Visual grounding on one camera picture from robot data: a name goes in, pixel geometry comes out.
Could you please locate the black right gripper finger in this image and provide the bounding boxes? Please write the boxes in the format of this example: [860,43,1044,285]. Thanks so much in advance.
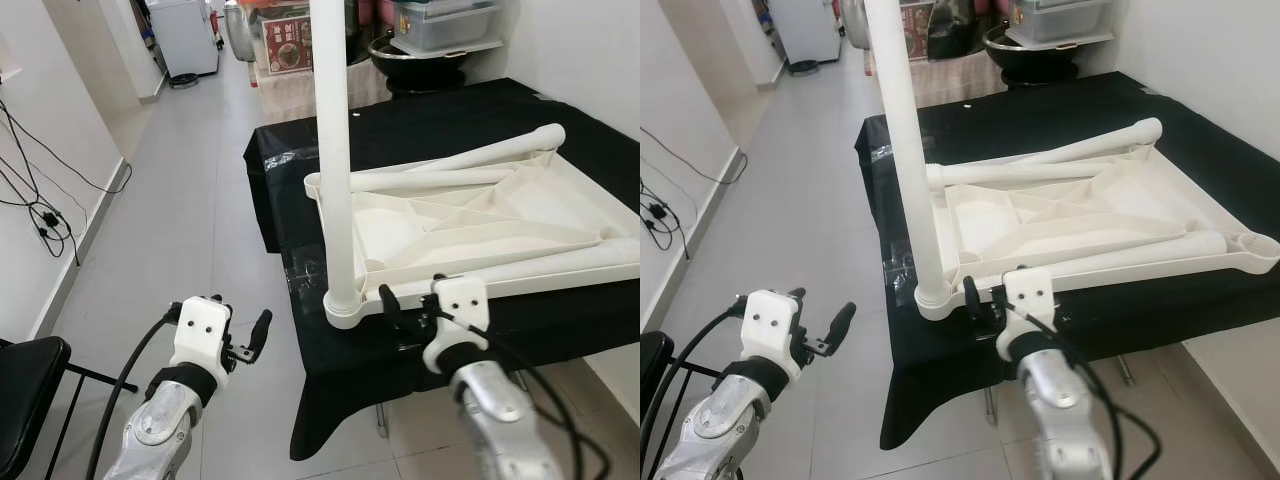
[960,275,987,327]
[378,284,407,337]

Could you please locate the crumpled clear tape patch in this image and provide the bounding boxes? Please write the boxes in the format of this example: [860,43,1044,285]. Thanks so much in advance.
[283,250,331,301]
[880,250,926,301]

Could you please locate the black table cloth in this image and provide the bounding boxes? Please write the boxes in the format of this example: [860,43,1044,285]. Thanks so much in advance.
[243,78,640,461]
[853,70,1280,451]

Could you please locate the black folding chair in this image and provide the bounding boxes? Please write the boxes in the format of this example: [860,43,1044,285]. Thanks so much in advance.
[640,330,673,441]
[0,335,139,480]

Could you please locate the beige cloth covered bench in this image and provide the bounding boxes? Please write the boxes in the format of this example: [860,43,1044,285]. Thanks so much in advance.
[865,55,1011,109]
[255,65,396,126]

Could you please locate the dark bag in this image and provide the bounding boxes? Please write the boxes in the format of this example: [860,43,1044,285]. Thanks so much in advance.
[925,0,1009,59]
[345,0,396,66]

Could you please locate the white appliance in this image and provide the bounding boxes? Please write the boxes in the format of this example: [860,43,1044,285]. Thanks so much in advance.
[148,0,221,79]
[768,0,843,66]

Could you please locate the red printed carton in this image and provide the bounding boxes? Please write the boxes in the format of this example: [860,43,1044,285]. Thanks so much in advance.
[262,12,316,76]
[895,0,936,61]

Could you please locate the silver metal pot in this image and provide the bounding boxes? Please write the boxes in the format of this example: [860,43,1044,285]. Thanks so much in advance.
[222,0,259,63]
[838,0,871,51]

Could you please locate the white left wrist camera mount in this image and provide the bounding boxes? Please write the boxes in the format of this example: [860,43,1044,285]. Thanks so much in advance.
[170,297,233,386]
[738,288,806,381]

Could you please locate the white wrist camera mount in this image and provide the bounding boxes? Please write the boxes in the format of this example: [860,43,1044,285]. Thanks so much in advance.
[995,265,1059,363]
[170,297,233,386]
[738,288,806,381]
[422,275,491,373]

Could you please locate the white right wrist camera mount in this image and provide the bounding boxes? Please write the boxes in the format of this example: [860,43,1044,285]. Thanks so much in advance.
[422,275,491,373]
[995,265,1059,363]

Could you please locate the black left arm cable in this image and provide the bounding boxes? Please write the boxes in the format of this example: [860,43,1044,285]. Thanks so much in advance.
[640,300,746,471]
[85,305,186,480]

